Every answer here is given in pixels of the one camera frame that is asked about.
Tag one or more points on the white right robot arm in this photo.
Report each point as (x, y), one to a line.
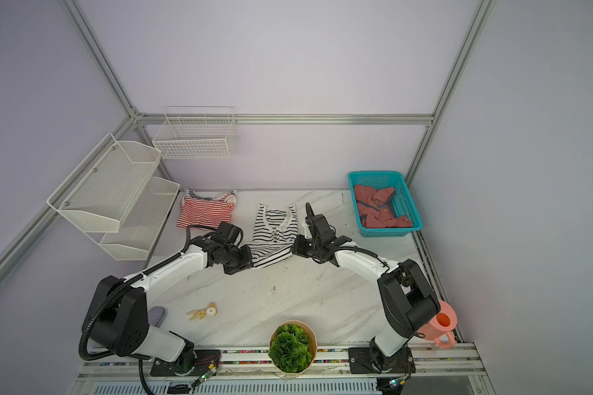
(409, 301)

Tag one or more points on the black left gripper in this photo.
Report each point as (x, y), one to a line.
(246, 262)

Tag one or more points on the black white striped tank top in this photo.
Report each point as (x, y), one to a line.
(275, 232)

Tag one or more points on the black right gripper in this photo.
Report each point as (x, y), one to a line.
(295, 249)

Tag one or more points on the teal plastic basket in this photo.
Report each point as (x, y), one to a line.
(403, 202)

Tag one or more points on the dark red tank top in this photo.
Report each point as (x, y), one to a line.
(376, 210)

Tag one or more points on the aluminium front rail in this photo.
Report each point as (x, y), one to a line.
(331, 361)

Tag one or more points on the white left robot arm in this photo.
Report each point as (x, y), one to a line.
(117, 320)

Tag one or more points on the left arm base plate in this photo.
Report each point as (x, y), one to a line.
(202, 360)

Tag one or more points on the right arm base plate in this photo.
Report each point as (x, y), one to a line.
(360, 360)

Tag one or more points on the grey oval pad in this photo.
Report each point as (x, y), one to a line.
(156, 316)

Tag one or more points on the white wire wall basket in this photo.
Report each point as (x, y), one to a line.
(196, 132)

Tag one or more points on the white mesh lower shelf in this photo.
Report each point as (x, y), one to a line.
(137, 236)

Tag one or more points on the small yellow white toy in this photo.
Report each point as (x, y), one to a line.
(210, 311)

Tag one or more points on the pink watering can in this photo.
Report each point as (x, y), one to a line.
(440, 329)

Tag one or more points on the red white striped tank top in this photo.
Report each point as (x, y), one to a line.
(206, 211)

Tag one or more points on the green plant in pot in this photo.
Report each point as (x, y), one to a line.
(293, 347)

